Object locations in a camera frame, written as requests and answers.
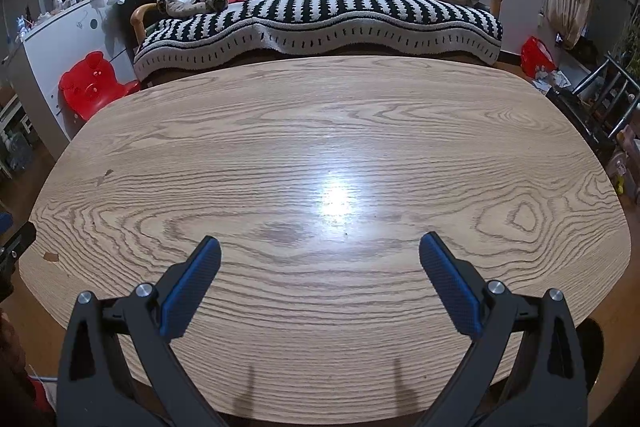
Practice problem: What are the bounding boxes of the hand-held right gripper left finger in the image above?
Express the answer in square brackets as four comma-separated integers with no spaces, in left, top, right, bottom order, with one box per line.
[57,235,223,427]

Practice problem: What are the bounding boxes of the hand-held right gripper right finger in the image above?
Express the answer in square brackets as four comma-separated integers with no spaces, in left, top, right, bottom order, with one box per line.
[419,231,588,427]

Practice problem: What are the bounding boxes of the black round bin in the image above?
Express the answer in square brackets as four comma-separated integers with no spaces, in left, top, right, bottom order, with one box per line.
[575,317,606,390]

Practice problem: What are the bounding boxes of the white rack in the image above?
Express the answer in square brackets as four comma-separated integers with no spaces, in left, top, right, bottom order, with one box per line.
[0,97,31,180]

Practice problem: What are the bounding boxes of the red bear stool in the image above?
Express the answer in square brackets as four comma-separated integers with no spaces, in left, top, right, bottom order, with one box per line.
[58,51,142,122]

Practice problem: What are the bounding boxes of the white cabinet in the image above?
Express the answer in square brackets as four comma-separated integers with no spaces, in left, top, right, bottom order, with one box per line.
[17,0,136,145]

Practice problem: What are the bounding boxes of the white papers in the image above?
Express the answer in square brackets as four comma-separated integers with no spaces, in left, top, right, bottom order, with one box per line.
[530,69,571,90]

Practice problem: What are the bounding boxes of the red plastic bag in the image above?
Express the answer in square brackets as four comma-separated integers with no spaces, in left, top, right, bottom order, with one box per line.
[520,36,557,75]

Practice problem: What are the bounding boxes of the potted plant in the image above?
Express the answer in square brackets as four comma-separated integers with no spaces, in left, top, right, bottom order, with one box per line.
[620,2,640,78]

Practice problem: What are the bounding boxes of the black white striped sofa cover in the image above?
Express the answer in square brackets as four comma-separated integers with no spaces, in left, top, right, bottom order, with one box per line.
[134,0,502,80]

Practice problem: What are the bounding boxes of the metal frame chair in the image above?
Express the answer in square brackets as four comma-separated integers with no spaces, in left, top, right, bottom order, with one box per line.
[547,54,640,148]

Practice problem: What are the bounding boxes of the wooden frame sofa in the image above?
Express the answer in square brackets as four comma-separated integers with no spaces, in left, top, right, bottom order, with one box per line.
[131,0,505,80]

